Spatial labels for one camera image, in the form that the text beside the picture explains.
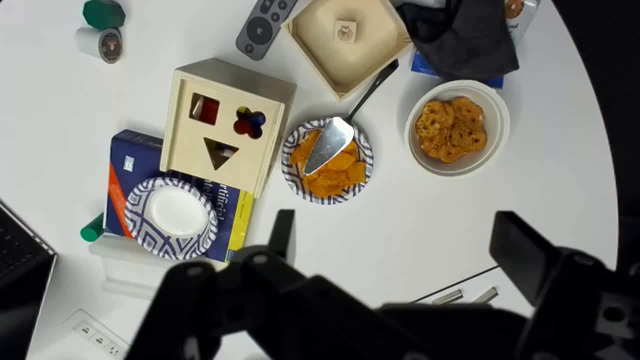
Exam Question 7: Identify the white coffee pod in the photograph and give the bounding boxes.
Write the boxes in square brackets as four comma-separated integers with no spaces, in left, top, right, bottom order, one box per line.
[72,25,127,66]

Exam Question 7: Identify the blue book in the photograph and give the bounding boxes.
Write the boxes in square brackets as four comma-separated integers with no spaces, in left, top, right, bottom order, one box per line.
[103,129,258,264]

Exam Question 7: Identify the green cup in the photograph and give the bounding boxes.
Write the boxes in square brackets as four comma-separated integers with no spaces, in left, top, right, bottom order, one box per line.
[80,0,128,32]

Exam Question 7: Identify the blue flat box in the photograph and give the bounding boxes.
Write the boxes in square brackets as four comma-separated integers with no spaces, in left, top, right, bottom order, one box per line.
[410,49,507,91]

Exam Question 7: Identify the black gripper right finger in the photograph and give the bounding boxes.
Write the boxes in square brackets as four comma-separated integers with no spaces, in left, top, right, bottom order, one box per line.
[489,210,564,311]

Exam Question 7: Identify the fried pretzel snacks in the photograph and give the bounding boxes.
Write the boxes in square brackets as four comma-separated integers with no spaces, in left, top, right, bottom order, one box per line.
[415,97,490,165]

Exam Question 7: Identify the wooden shape sorter box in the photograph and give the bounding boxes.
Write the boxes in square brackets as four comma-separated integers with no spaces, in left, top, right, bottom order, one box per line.
[159,57,298,201]

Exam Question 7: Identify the black laptop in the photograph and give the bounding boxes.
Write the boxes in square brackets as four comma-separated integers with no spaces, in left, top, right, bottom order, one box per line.
[0,199,60,360]

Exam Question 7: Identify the square wooden box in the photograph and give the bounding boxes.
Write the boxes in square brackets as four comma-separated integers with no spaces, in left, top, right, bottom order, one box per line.
[286,0,413,102]

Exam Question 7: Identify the black cloth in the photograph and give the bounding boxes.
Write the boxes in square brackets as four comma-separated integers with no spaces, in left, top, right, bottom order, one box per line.
[394,0,523,82]

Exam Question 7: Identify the small metal rods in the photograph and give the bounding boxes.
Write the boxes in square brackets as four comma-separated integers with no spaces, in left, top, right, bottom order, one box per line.
[431,284,501,308]

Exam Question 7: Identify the thin black cable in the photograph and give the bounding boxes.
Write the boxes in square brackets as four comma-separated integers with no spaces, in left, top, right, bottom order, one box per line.
[408,264,502,307]

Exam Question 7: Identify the orange chips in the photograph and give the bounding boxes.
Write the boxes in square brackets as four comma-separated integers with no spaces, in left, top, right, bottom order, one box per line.
[290,129,371,201]

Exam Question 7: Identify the green plastic piece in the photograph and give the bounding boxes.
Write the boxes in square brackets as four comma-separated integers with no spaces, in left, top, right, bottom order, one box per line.
[79,213,109,245]

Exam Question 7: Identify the blue patterned white bowl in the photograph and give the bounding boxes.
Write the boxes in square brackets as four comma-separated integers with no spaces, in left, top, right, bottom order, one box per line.
[122,173,221,263]

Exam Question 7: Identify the gray remote control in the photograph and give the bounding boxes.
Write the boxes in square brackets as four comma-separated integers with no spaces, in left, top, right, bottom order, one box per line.
[235,0,303,62]

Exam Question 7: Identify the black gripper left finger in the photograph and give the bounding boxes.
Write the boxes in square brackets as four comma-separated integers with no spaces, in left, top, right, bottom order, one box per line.
[268,208,298,263]

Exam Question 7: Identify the metal cake server black handle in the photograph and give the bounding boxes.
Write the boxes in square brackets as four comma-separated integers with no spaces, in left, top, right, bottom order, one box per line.
[303,58,402,178]

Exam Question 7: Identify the blue patterned plate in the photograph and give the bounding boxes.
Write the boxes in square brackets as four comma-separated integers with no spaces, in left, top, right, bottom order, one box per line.
[280,117,376,206]

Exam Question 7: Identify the white power strip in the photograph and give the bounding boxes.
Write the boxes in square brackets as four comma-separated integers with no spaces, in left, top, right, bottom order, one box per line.
[62,307,131,360]

